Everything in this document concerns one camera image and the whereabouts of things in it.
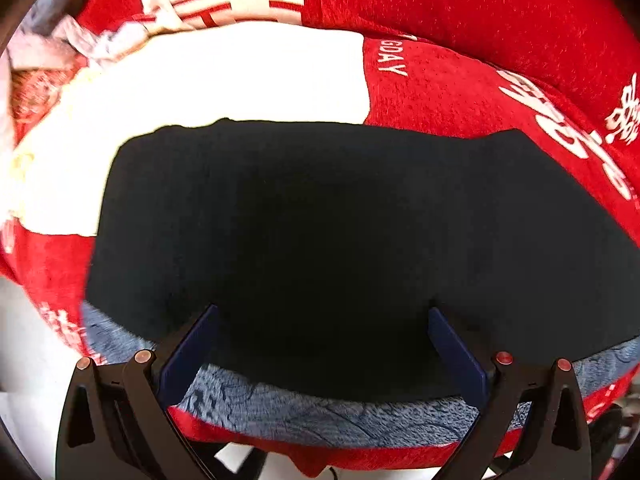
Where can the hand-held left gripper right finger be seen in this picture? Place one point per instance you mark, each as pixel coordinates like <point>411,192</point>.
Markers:
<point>457,355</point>

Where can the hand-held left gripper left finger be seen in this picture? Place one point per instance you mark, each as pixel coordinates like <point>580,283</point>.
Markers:
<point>192,350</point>

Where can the black pants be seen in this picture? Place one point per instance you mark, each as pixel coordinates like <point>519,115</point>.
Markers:
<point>320,235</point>

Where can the blue-grey patterned cloth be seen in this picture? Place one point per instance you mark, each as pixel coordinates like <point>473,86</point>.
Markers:
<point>310,415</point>

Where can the red white printed blanket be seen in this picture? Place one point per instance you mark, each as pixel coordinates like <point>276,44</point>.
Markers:
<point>440,100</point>

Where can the red floral patterned cloth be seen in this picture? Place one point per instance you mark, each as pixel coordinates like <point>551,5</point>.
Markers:
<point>35,95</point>

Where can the pale pink crumpled cloth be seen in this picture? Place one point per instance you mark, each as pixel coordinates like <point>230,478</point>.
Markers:
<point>40,52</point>

